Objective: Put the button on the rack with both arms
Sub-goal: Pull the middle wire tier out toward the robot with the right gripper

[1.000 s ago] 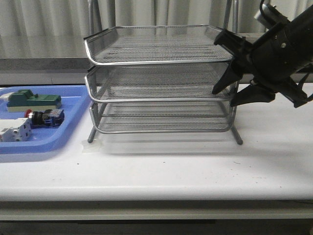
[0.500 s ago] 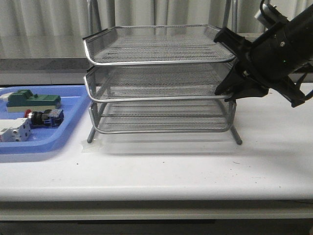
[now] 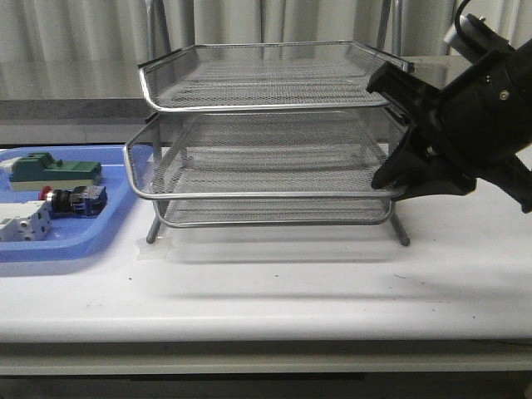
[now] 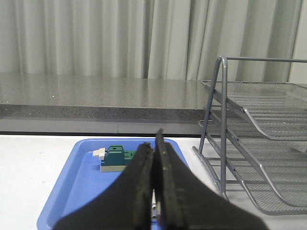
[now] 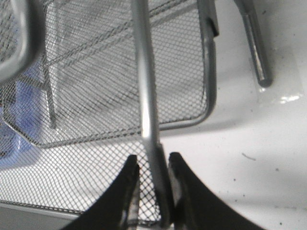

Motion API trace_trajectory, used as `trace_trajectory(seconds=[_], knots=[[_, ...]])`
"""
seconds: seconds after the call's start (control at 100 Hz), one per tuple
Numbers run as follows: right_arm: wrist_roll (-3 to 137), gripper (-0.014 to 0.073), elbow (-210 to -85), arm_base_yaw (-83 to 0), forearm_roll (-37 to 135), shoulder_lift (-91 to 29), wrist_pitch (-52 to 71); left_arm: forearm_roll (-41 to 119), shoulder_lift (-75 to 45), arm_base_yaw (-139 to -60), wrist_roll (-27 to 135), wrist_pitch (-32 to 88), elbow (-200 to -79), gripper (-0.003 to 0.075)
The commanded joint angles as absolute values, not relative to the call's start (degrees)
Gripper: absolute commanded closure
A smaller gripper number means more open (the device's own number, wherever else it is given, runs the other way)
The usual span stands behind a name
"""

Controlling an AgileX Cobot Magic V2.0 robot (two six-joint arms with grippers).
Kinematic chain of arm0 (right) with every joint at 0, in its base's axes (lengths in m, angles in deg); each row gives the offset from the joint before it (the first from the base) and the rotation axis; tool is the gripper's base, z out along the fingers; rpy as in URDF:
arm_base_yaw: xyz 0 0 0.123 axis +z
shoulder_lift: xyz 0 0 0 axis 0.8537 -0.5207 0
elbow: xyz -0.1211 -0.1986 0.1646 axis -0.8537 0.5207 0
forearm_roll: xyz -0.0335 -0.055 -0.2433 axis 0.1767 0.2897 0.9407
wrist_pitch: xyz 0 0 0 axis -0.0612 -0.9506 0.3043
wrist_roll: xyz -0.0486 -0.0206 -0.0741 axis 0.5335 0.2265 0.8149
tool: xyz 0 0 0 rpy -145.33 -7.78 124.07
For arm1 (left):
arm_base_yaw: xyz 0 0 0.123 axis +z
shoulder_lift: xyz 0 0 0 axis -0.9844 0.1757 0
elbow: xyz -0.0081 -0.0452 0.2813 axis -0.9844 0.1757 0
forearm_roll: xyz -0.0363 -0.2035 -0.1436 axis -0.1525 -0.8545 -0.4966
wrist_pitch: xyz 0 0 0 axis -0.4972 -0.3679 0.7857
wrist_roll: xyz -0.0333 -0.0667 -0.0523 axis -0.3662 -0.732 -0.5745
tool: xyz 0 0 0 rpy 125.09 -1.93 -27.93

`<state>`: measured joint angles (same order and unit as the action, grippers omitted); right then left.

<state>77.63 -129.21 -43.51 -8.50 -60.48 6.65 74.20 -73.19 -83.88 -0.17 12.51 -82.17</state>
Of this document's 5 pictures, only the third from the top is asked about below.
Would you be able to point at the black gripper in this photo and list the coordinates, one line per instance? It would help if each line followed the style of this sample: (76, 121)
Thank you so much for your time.
(476, 125)

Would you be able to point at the red emergency push button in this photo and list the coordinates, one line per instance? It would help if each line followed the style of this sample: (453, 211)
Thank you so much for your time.
(82, 201)

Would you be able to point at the silver mesh top tray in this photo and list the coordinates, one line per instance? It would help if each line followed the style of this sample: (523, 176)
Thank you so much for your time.
(264, 76)

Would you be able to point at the blue plastic tray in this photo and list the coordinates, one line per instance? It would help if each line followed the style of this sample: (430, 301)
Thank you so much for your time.
(78, 237)

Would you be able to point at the white circuit breaker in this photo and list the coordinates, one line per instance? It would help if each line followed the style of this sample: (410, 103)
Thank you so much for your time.
(28, 221)

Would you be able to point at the white component in tray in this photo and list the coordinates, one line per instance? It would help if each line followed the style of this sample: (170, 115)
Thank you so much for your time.
(7, 165)

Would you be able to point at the green and cream switch block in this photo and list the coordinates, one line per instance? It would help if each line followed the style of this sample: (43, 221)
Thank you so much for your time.
(39, 169)

